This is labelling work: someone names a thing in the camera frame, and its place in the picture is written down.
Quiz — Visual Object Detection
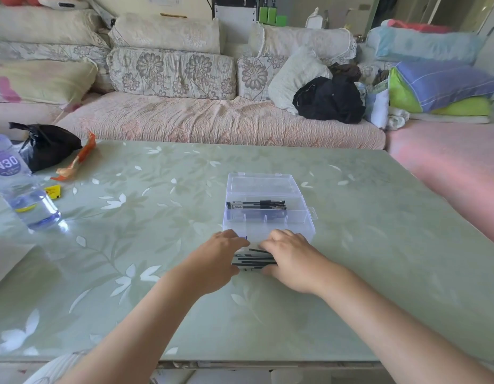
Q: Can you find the person's left hand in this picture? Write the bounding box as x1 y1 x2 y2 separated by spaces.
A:
166 229 251 297

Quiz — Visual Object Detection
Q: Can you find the person's right hand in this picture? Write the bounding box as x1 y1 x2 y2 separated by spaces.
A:
258 229 350 297

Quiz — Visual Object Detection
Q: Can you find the clear plastic storage box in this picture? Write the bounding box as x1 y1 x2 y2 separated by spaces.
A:
222 173 319 247

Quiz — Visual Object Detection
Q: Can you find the person's left forearm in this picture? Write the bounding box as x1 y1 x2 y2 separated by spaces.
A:
57 275 202 384

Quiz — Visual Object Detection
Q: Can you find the person's right forearm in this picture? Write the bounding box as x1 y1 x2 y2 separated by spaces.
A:
317 269 494 384

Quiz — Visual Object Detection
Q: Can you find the pink quilted sofa seat cover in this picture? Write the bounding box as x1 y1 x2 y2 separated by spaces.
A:
55 91 387 150

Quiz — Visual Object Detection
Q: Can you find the black clothing bundle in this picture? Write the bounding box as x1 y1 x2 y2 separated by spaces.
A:
293 75 366 124

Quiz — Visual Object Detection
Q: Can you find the orange snack wrapper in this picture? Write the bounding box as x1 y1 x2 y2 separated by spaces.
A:
51 131 97 182

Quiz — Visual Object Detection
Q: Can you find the white towel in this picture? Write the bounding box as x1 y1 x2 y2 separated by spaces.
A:
385 107 411 131

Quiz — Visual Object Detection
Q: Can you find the white and blue cloth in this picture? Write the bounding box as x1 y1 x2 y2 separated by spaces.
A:
357 83 390 131

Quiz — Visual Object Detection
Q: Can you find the salmon pink sofa seat cover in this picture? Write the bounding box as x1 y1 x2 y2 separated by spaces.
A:
385 119 494 249

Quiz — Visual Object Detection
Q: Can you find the white textured pillow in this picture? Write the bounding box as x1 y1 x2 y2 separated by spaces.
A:
267 46 334 116

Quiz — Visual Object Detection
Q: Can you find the floral sofa back cushion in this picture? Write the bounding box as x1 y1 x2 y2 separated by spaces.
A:
237 55 290 102
358 61 396 86
0 37 114 94
107 47 238 101

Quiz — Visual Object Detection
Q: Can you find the clear water bottle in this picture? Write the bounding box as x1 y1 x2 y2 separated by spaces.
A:
0 133 62 231

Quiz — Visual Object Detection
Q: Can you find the brown garment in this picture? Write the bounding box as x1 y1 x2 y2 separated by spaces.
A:
328 63 363 83

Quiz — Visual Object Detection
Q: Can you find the black plastic bag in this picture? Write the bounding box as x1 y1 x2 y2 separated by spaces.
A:
9 122 83 174

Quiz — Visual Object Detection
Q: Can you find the white paper bag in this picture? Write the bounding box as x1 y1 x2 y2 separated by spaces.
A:
0 242 36 292

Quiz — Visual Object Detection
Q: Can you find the cream sofa bolster cushion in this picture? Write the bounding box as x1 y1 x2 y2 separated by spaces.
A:
248 22 358 67
109 12 222 54
0 4 110 49

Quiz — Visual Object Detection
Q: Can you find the pale pink sofa seat cover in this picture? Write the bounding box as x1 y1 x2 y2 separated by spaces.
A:
0 101 71 140

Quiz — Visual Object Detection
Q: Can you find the white tissue pack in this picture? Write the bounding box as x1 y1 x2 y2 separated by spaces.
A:
306 6 324 30

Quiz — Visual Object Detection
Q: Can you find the pale yellow pillow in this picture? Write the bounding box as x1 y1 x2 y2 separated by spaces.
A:
0 59 99 105

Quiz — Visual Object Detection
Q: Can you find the light blue bolster pillow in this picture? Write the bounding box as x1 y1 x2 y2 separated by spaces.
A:
366 26 486 65

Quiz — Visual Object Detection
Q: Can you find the pink cloth item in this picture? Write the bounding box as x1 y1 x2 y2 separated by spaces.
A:
0 75 22 103

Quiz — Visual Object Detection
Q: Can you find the white device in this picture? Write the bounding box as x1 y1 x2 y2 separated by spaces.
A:
37 0 91 10

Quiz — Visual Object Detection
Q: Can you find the grey table frame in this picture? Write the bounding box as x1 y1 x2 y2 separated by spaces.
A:
150 359 385 384

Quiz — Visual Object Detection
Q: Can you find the white cabinet with black frame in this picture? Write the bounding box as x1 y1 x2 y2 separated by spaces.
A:
213 0 259 43

